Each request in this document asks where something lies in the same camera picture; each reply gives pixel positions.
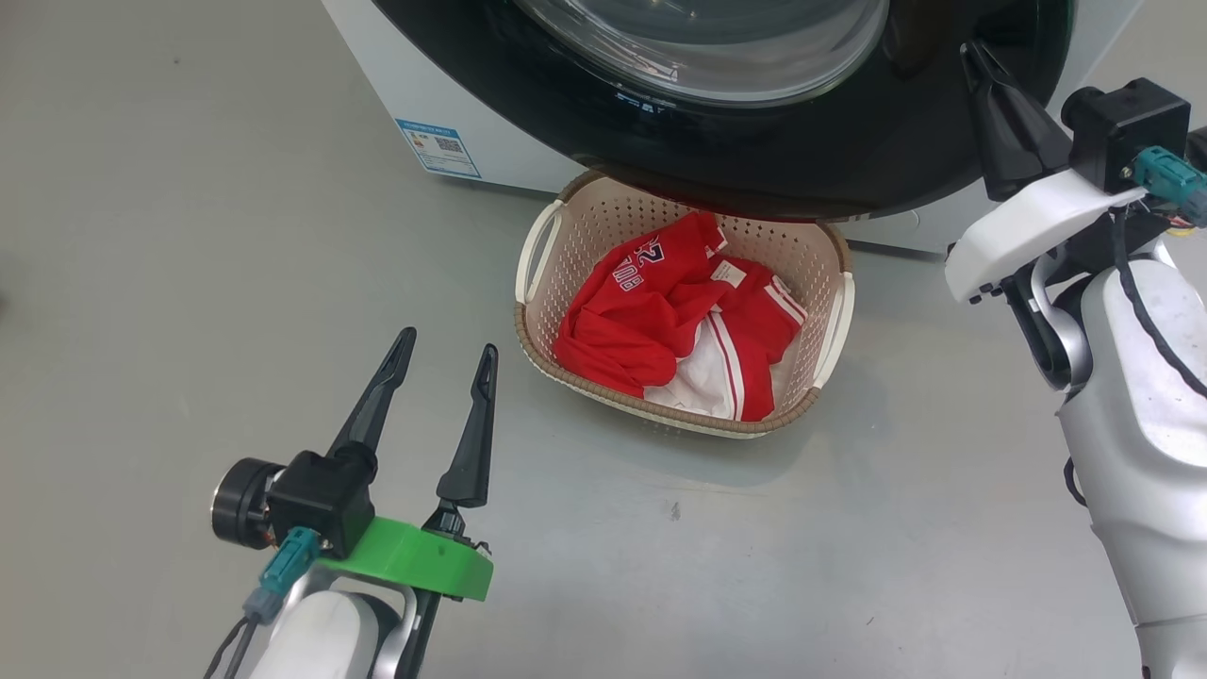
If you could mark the black round washing machine door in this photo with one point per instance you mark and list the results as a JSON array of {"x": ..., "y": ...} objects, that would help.
[{"x": 754, "y": 141}]

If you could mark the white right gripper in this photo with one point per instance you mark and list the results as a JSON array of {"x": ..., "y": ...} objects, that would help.
[{"x": 1018, "y": 231}]

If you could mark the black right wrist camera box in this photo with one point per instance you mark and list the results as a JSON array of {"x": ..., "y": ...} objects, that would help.
[{"x": 1127, "y": 127}]

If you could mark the cream perforated laundry basket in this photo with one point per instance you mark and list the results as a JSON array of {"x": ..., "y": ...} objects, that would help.
[{"x": 585, "y": 236}]

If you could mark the white washing machine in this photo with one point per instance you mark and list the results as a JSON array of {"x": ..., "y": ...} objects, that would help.
[{"x": 443, "y": 94}]

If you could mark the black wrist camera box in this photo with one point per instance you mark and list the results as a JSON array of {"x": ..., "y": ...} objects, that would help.
[
  {"x": 321, "y": 495},
  {"x": 1127, "y": 127}
]

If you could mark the blue energy label sticker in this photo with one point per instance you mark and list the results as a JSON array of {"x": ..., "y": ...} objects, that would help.
[{"x": 438, "y": 149}]

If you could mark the red white sports garment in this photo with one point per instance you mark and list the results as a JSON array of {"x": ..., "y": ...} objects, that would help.
[{"x": 641, "y": 321}]

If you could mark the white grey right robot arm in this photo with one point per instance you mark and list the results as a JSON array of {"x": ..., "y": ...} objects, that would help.
[{"x": 1150, "y": 453}]

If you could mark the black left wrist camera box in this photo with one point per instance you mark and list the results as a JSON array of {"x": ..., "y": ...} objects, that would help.
[{"x": 321, "y": 495}]

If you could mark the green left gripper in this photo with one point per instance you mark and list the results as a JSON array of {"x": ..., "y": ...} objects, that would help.
[{"x": 415, "y": 561}]

